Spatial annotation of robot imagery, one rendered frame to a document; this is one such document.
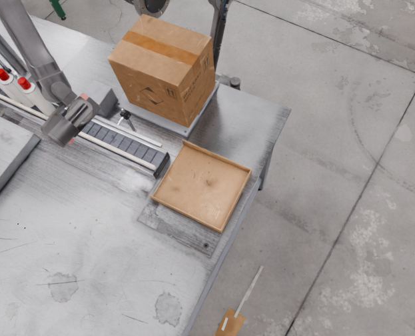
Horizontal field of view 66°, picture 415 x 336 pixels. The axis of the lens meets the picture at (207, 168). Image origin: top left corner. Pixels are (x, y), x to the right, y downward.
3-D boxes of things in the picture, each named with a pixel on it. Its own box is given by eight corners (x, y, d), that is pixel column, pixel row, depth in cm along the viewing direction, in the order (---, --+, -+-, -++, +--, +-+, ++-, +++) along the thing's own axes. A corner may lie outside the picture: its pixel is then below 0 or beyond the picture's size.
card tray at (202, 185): (150, 198, 122) (148, 195, 118) (184, 143, 131) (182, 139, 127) (221, 233, 114) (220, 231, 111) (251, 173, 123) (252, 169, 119)
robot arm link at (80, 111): (98, 109, 81) (79, 93, 79) (80, 129, 79) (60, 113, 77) (94, 113, 87) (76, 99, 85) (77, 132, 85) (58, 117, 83)
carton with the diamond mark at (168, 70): (128, 103, 139) (106, 57, 114) (158, 63, 147) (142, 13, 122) (188, 128, 131) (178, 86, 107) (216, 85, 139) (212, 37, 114)
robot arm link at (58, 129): (59, 78, 74) (52, 81, 81) (23, 114, 71) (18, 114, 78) (98, 114, 80) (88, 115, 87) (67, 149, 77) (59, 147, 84)
